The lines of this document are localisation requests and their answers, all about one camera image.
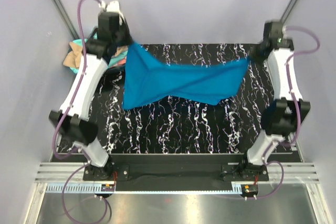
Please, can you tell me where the coral pink t shirt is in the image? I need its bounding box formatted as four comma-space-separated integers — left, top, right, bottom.
112, 46, 128, 67

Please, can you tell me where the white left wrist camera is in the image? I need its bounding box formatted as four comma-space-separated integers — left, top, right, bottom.
99, 0, 124, 25

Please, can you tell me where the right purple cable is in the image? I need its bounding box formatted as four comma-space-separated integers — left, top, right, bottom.
259, 26, 321, 200

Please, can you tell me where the blue t shirt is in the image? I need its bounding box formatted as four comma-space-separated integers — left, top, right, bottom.
123, 43, 250, 110

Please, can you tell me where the dark grey laundry basket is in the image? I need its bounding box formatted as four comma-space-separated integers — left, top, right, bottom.
89, 27, 126, 73

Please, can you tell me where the left slotted cable duct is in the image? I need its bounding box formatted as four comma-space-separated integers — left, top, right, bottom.
46, 183, 115, 194

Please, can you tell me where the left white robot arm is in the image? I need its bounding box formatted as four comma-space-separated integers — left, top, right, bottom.
49, 11, 133, 176

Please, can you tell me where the mint green t shirt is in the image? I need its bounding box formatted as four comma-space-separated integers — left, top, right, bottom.
63, 39, 128, 74

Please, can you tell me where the left aluminium corner post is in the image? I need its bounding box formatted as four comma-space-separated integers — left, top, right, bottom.
51, 0, 79, 39

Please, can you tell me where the beige t shirt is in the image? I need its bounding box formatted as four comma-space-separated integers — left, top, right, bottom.
63, 42, 83, 69

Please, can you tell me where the slotted cable duct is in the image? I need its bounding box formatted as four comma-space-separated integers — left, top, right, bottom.
231, 182, 259, 195
46, 183, 115, 194

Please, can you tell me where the right slotted cable duct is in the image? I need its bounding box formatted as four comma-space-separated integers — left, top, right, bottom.
231, 182, 259, 195

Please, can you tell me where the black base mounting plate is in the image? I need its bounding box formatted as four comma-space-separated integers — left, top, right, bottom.
83, 154, 269, 182

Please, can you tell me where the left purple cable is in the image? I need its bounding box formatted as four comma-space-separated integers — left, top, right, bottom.
52, 0, 112, 222

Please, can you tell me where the purple cable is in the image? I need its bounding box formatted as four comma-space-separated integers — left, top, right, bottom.
52, 0, 112, 222
259, 26, 321, 200

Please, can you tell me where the aluminium front frame rail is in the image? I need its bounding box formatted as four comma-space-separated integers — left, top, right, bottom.
35, 162, 319, 184

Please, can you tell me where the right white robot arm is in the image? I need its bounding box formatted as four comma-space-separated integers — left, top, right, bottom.
240, 20, 311, 178

